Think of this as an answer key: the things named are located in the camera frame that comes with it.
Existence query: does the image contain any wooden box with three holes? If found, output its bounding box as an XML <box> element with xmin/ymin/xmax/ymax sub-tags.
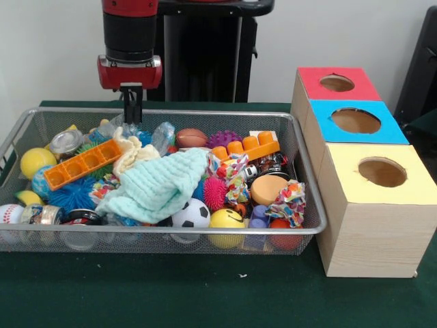
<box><xmin>290</xmin><ymin>66</ymin><xmax>437</xmax><ymax>278</ymax></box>

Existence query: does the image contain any black chair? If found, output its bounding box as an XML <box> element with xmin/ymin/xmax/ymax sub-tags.
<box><xmin>392</xmin><ymin>5</ymin><xmax>437</xmax><ymax>124</ymax></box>

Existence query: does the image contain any clear plastic bottle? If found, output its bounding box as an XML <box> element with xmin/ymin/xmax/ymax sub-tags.
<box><xmin>87</xmin><ymin>114</ymin><xmax>153</xmax><ymax>141</ymax></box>

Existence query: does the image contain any plain yellow ball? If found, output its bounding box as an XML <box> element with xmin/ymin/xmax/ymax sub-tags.
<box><xmin>19</xmin><ymin>147</ymin><xmax>58</xmax><ymax>180</ymax></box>

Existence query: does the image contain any brown toy football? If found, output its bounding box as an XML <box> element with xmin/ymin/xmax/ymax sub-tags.
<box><xmin>175</xmin><ymin>128</ymin><xmax>209</xmax><ymax>149</ymax></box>

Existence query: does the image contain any purple spiky ball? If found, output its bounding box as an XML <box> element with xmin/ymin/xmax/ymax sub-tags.
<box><xmin>208</xmin><ymin>131</ymin><xmax>243</xmax><ymax>150</ymax></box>

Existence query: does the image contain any mint green knitted cloth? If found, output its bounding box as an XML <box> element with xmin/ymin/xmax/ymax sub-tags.
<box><xmin>94</xmin><ymin>147</ymin><xmax>210</xmax><ymax>225</ymax></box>

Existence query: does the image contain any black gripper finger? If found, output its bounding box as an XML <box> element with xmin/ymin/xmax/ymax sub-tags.
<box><xmin>123</xmin><ymin>87</ymin><xmax>134</xmax><ymax>124</ymax></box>
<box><xmin>132</xmin><ymin>87</ymin><xmax>143</xmax><ymax>124</ymax></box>

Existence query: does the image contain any long orange hollow block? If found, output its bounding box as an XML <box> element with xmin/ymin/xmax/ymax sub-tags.
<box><xmin>47</xmin><ymin>138</ymin><xmax>124</xmax><ymax>191</ymax></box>

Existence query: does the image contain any shallow wire mesh bin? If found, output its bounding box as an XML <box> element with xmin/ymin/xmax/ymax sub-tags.
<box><xmin>0</xmin><ymin>106</ymin><xmax>328</xmax><ymax>256</ymax></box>

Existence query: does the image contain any black and white soccer ball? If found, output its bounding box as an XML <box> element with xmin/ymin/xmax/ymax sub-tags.
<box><xmin>170</xmin><ymin>197</ymin><xmax>212</xmax><ymax>229</ymax></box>

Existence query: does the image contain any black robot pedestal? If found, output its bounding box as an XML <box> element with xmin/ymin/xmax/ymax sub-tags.
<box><xmin>142</xmin><ymin>0</ymin><xmax>276</xmax><ymax>103</ymax></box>

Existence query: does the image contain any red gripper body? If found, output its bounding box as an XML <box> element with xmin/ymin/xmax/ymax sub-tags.
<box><xmin>96</xmin><ymin>54</ymin><xmax>163</xmax><ymax>92</ymax></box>

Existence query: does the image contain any cream cloth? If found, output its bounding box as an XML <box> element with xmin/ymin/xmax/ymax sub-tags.
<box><xmin>112</xmin><ymin>126</ymin><xmax>162</xmax><ymax>178</ymax></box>

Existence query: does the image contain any yellow smiley ball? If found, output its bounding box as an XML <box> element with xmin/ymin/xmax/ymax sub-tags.
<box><xmin>208</xmin><ymin>208</ymin><xmax>246</xmax><ymax>249</ymax></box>

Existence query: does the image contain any orange studded toy brick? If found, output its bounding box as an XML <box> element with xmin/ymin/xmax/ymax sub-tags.
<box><xmin>210</xmin><ymin>131</ymin><xmax>281</xmax><ymax>162</ymax></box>

